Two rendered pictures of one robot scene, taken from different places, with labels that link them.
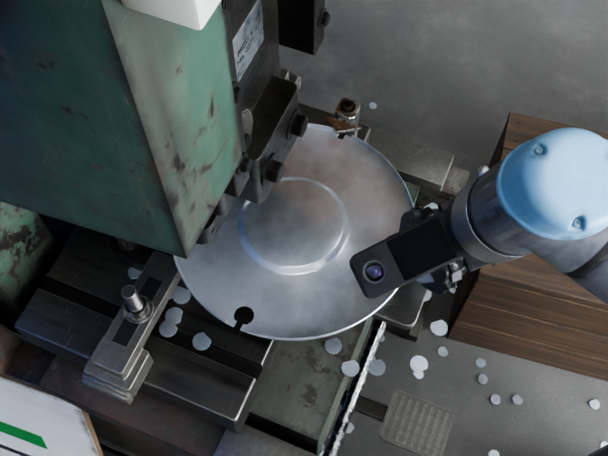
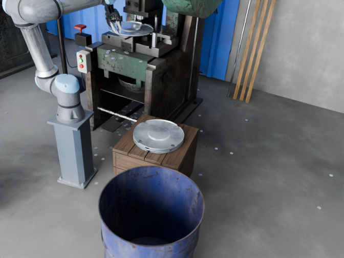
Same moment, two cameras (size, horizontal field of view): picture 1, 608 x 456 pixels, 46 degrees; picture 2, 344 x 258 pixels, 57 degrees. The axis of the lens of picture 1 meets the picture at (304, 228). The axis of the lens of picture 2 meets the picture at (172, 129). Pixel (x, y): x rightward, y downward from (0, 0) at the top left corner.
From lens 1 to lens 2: 218 cm
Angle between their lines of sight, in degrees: 61
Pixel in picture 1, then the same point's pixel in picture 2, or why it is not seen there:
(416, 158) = (155, 62)
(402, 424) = (112, 123)
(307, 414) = (102, 47)
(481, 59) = (260, 185)
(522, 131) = (190, 129)
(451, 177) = (151, 68)
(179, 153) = not seen: outside the picture
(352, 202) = (133, 32)
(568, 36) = (281, 217)
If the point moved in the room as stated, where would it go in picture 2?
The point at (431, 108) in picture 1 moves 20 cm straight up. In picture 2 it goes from (232, 167) to (238, 144)
